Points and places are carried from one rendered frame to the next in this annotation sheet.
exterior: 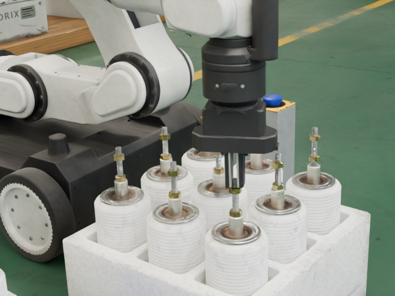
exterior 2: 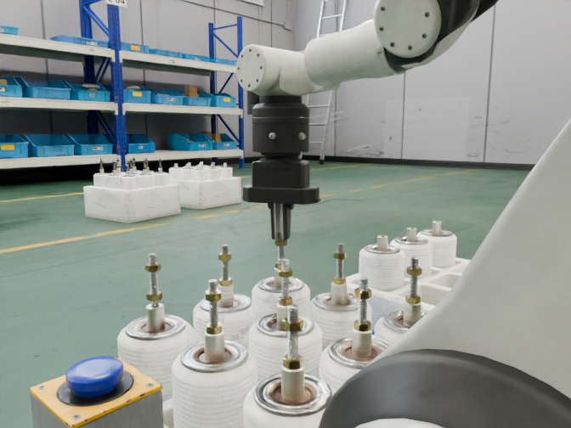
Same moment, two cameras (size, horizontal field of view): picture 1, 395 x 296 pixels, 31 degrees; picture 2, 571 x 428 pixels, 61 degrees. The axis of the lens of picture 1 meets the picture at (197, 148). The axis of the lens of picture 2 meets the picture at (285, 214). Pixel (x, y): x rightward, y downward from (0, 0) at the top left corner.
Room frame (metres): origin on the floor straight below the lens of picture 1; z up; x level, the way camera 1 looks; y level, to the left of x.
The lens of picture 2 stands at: (1.72, 0.01, 0.50)
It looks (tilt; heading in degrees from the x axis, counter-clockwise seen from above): 10 degrees down; 184
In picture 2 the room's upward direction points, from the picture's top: straight up
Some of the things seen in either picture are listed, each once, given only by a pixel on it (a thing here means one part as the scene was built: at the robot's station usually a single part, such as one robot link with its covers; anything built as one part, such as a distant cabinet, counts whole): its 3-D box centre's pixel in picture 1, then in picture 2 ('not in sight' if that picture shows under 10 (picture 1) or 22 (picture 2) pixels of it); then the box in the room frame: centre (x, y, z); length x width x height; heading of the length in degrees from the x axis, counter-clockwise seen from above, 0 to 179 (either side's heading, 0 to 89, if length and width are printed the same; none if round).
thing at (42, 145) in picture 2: not in sight; (44, 145); (-2.92, -2.69, 0.36); 0.50 x 0.38 x 0.21; 55
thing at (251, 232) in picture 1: (236, 232); (280, 284); (0.95, -0.05, 0.25); 0.08 x 0.08 x 0.01
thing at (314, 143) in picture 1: (314, 148); (154, 282); (1.14, -0.20, 0.31); 0.01 x 0.01 x 0.08
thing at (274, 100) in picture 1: (272, 101); (95, 380); (1.39, -0.16, 0.32); 0.04 x 0.04 x 0.02
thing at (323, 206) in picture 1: (312, 227); (159, 392); (1.14, -0.20, 0.16); 0.10 x 0.10 x 0.18
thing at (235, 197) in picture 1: (235, 202); (280, 255); (0.95, -0.05, 0.30); 0.01 x 0.01 x 0.08
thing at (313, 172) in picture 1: (313, 174); (155, 318); (1.14, -0.20, 0.26); 0.02 x 0.02 x 0.03
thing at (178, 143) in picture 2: not in sight; (189, 142); (-4.36, -1.62, 0.36); 0.50 x 0.38 x 0.21; 53
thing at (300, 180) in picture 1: (313, 180); (155, 327); (1.14, -0.20, 0.25); 0.08 x 0.08 x 0.01
